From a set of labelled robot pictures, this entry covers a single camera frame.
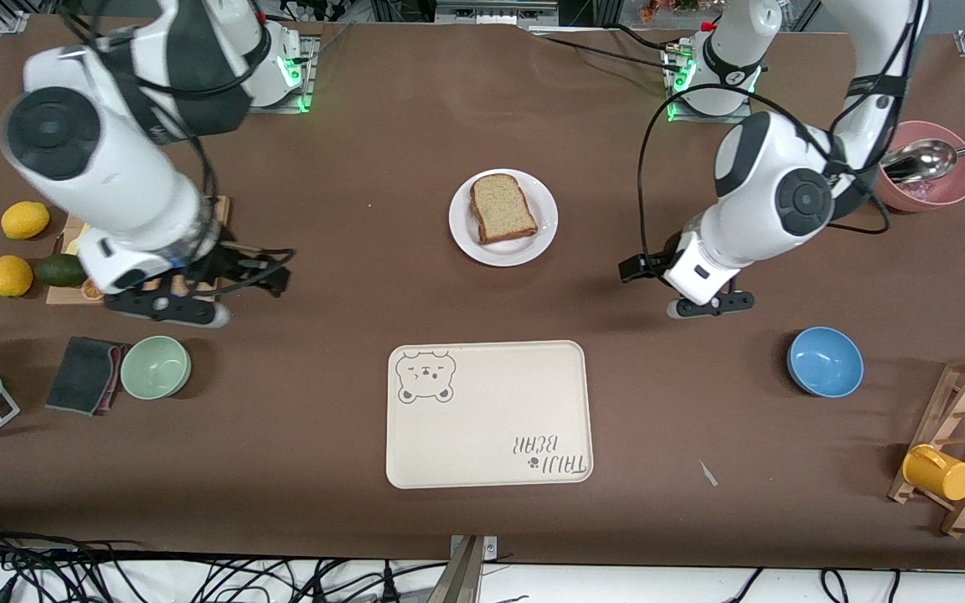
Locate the brown bread slice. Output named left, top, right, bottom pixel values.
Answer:
left=470, top=173, right=539, bottom=245

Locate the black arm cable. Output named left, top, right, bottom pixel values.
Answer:
left=64, top=0, right=296, bottom=296
left=637, top=90, right=894, bottom=262

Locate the black cable tangle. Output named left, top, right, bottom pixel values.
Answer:
left=0, top=518, right=450, bottom=603

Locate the metal table bracket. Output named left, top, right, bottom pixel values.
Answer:
left=426, top=534, right=498, bottom=603

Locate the cream bear print tray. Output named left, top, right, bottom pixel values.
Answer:
left=386, top=339, right=595, bottom=490

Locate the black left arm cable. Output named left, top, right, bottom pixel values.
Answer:
left=637, top=90, right=894, bottom=262

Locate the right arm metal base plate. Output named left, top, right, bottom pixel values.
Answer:
left=277, top=33, right=321, bottom=115

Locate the yellow lemon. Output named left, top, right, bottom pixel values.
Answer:
left=1, top=201, right=51, bottom=241
left=0, top=255, right=34, bottom=298

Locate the metal spoon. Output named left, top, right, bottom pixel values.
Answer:
left=880, top=134, right=965, bottom=186

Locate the pink bowl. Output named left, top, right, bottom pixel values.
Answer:
left=875, top=121, right=965, bottom=214

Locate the dark green avocado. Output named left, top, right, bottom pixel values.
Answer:
left=34, top=254, right=90, bottom=288

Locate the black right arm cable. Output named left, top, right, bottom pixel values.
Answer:
left=64, top=0, right=296, bottom=296

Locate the pale green bowl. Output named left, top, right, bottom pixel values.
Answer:
left=120, top=335, right=193, bottom=400

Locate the yellow mug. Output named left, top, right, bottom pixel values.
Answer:
left=902, top=444, right=965, bottom=502

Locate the grey folded cloth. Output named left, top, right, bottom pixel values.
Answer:
left=44, top=336, right=132, bottom=416

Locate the blue bowl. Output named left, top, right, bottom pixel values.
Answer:
left=787, top=326, right=864, bottom=399

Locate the wooden cutting board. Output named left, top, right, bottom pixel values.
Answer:
left=45, top=196, right=230, bottom=306

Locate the black cable on table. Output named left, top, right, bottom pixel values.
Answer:
left=533, top=23, right=678, bottom=75

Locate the white round plate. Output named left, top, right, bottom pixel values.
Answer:
left=448, top=168, right=560, bottom=268

